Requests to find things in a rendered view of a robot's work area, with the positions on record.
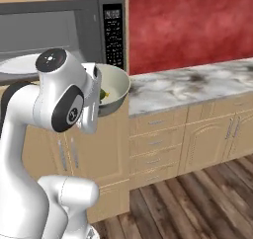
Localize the grey black microwave oven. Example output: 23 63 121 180
0 0 127 86

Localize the beige arched cupboard door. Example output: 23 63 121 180
226 112 253 162
179 116 237 175

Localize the beige tall cupboard door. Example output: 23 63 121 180
65 101 131 187
20 123 71 182

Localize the pale green bowl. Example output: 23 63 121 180
95 63 131 118

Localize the white microwave turntable plate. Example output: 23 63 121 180
0 53 43 76

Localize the beige wide drawer front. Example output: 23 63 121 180
211 94 253 120

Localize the green cucumber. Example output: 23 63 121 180
99 88 111 102

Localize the beige narrow drawer front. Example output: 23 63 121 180
187 101 215 124

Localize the silver cupboard door handle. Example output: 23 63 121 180
233 116 242 139
69 136 80 170
57 138 69 172
224 117 234 140

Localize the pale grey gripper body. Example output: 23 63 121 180
77 79 103 134

